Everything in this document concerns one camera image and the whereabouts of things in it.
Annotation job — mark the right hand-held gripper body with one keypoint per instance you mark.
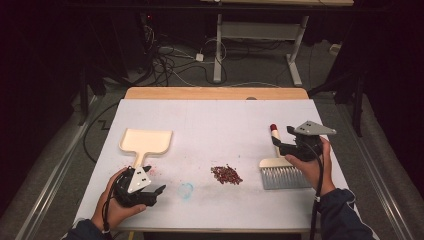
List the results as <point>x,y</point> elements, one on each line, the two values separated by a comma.
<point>306,143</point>

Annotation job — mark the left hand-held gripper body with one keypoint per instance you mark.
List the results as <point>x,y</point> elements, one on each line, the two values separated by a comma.
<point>138,180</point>

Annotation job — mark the cream plastic dustpan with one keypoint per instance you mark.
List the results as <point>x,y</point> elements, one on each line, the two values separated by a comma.
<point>146,141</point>

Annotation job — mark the cream brush with grey bristles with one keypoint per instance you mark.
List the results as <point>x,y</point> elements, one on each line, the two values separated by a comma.
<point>283,176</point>

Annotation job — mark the pile of red and green beans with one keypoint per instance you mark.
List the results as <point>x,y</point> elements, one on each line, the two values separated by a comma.
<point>226,175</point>

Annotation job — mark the person's right hand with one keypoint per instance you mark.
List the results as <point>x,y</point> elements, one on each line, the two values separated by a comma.
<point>316,173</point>

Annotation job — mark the person's left hand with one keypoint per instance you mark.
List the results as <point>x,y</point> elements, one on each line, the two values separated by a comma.
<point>113,213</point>

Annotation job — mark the black metal stand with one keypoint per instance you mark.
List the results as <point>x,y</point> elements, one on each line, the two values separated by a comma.
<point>358,106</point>
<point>83,100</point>

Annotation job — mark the white power adapter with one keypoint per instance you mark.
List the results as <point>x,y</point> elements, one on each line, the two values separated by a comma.
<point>199,57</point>

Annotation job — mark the white metal frame desk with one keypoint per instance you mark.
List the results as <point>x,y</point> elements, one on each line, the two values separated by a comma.
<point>218,50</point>

